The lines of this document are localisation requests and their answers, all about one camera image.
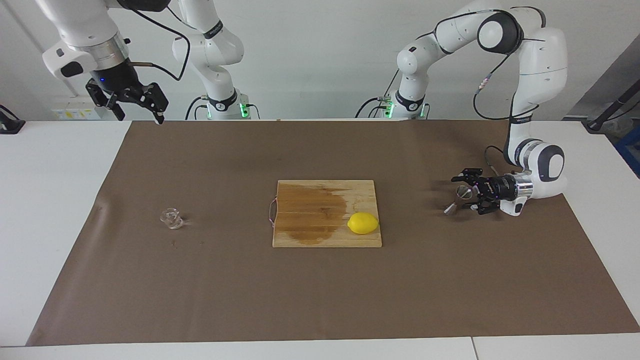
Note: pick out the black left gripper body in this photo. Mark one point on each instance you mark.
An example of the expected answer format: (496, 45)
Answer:
(497, 189)

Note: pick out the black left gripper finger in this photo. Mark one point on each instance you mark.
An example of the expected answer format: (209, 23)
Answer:
(486, 207)
(472, 176)

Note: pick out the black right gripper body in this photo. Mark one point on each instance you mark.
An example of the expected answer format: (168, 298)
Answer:
(117, 79)

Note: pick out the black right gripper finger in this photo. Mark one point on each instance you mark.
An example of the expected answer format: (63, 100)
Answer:
(155, 96)
(98, 97)

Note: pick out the steel double jigger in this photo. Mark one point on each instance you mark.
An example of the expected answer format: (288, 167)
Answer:
(451, 208)

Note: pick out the small clear glass pitcher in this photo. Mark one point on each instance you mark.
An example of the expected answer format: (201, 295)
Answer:
(171, 218)

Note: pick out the black table clamp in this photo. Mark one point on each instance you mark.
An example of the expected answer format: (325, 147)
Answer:
(10, 125)

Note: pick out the yellow lemon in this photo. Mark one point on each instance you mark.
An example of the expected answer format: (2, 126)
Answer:
(362, 223)

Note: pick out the blue crate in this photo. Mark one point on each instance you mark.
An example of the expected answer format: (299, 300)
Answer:
(631, 150)

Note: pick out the black stand pole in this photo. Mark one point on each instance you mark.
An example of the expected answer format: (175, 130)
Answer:
(617, 101)

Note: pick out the wooden cutting board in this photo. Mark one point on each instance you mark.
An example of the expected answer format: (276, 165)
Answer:
(300, 235)

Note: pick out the brown paper table mat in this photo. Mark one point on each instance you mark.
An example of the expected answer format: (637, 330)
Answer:
(200, 290)

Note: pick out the white wall socket box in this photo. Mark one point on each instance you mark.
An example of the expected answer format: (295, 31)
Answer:
(70, 112)

